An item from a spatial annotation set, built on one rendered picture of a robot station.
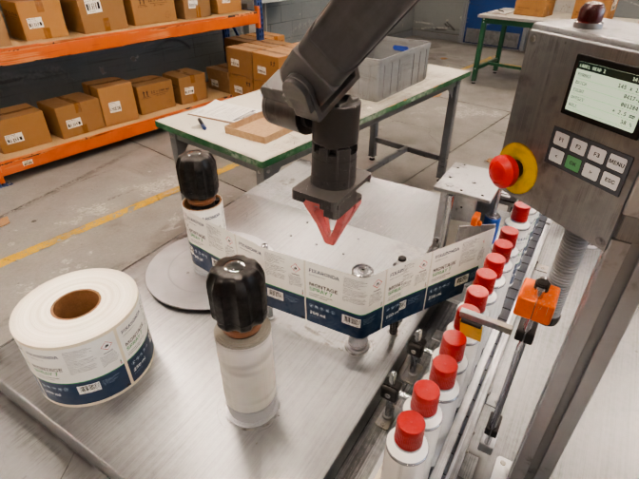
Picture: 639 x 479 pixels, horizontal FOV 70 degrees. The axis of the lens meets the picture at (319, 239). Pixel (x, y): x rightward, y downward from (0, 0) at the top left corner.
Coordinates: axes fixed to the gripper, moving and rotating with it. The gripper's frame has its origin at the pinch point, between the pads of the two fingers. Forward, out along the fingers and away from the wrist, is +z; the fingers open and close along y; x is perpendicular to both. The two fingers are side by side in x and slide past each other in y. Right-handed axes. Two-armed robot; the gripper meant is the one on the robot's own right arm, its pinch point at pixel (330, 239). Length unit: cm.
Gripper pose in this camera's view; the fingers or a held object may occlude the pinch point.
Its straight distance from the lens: 64.4
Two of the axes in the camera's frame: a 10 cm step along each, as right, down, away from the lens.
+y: -5.2, 4.7, -7.1
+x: 8.5, 3.1, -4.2
